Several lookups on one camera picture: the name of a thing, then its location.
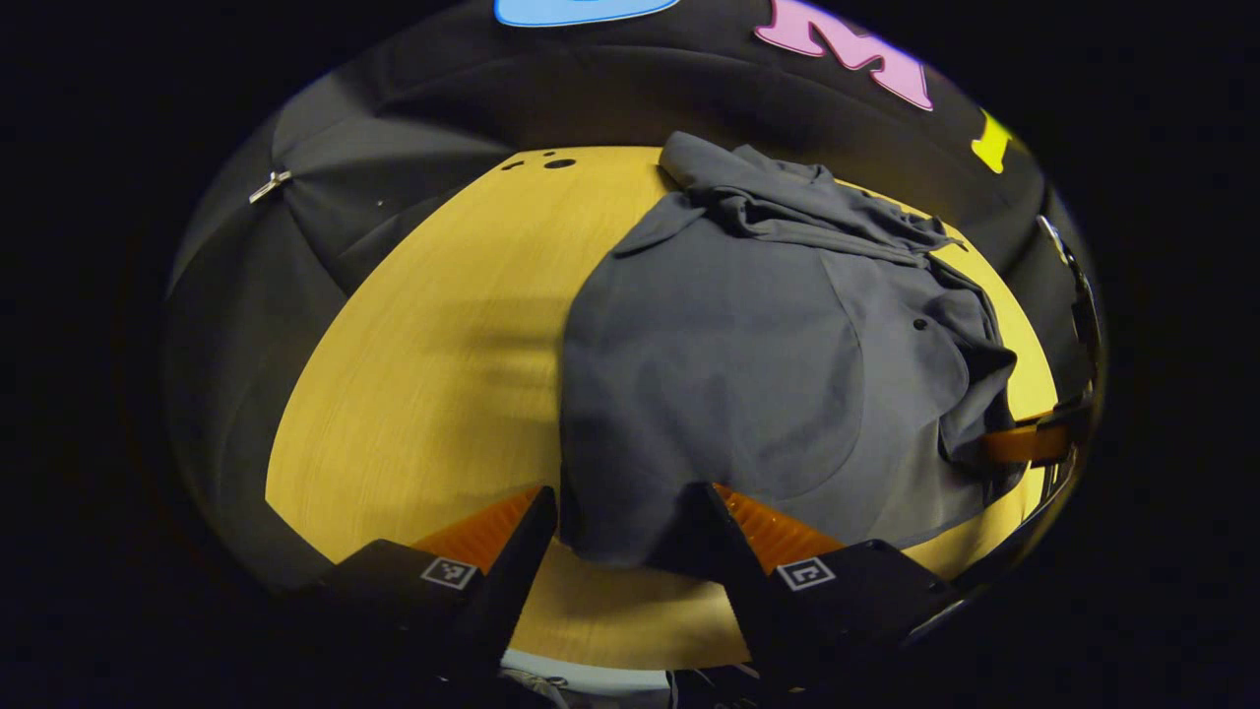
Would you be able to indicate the grey button shirt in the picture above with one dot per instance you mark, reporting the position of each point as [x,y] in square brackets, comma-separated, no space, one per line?
[738,374]

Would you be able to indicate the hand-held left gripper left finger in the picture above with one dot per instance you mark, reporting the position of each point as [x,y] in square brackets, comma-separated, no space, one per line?
[512,581]

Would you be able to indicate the silver metal clip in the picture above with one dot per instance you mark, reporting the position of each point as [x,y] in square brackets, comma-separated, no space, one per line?
[269,185]

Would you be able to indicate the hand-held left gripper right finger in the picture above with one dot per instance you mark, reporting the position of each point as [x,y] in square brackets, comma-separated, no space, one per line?
[758,611]

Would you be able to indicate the black backdrop cloth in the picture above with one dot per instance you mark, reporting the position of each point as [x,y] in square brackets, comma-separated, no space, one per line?
[246,325]

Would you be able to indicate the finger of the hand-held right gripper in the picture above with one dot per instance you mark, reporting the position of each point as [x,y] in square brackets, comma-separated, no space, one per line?
[1024,443]

